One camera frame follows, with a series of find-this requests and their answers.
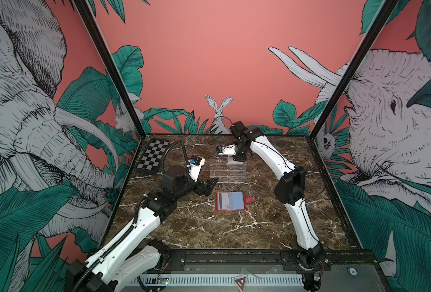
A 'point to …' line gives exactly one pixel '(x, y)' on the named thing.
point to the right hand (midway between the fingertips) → (234, 151)
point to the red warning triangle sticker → (240, 282)
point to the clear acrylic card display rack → (227, 170)
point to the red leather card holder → (232, 201)
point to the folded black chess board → (150, 161)
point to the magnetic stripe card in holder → (223, 201)
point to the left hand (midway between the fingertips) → (211, 173)
